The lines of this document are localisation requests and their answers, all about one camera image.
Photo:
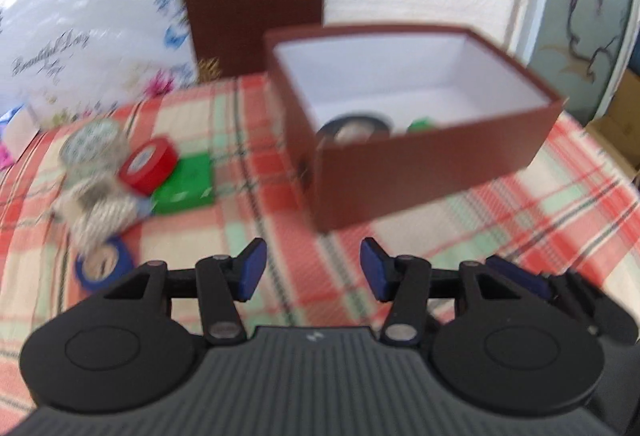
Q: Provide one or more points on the white twine ball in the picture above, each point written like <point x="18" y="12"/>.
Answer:
<point x="100" y="216"/>

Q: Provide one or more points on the red tape roll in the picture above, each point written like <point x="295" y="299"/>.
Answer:
<point x="150" y="178"/>

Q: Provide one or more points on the white and pink packet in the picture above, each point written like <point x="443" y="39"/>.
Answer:
<point x="17" y="135"/>

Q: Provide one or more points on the small green item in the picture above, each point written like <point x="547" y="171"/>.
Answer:
<point x="421" y="124"/>

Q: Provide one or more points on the cartoon printed cloth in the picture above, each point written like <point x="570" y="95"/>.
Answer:
<point x="590" y="15"/>

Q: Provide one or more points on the patterned white tape roll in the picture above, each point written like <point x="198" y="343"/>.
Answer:
<point x="75" y="150"/>

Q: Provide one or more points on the brown box lid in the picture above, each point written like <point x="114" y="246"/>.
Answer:
<point x="240" y="5"/>

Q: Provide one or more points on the white floral pillow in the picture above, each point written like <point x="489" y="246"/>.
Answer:
<point x="75" y="40"/>

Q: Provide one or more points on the green box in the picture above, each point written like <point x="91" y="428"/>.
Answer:
<point x="185" y="191"/>

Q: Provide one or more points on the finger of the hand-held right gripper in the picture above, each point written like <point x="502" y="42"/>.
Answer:
<point x="520" y="278"/>

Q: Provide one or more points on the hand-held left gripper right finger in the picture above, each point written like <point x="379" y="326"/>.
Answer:
<point x="375" y="271"/>

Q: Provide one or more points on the plain cardboard carton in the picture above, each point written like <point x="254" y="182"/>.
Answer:
<point x="620" y="130"/>

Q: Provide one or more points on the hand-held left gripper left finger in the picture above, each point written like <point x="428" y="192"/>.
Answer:
<point x="252" y="266"/>

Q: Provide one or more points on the blue tape roll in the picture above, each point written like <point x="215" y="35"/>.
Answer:
<point x="121" y="261"/>

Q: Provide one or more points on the brown cardboard box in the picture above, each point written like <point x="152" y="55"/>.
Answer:
<point x="425" y="176"/>

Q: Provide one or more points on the black tape roll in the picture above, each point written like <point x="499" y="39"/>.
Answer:
<point x="325" y="126"/>

